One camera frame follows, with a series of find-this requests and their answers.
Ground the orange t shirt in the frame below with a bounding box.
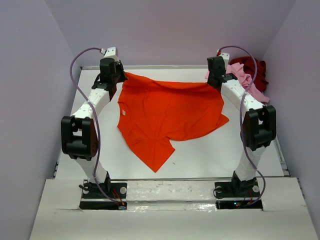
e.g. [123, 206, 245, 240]
[117, 72, 229, 173]

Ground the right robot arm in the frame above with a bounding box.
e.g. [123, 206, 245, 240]
[207, 53, 276, 200]

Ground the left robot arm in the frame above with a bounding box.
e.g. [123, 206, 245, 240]
[61, 56, 127, 200]

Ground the pink t shirt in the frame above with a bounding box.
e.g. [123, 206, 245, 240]
[204, 62, 271, 104]

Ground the dark red t shirt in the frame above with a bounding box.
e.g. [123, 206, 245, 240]
[229, 56, 269, 93]

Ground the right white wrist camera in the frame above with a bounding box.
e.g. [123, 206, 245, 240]
[216, 50, 230, 67]

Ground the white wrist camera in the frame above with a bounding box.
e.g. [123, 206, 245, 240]
[216, 50, 230, 67]
[99, 47, 119, 62]

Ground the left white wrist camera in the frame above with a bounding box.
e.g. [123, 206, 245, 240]
[99, 47, 119, 62]

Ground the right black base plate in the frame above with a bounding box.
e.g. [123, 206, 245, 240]
[212, 179, 263, 210]

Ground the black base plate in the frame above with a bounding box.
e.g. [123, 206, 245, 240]
[212, 179, 263, 210]
[78, 181, 128, 211]

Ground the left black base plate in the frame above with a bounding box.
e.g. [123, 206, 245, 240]
[78, 181, 128, 211]

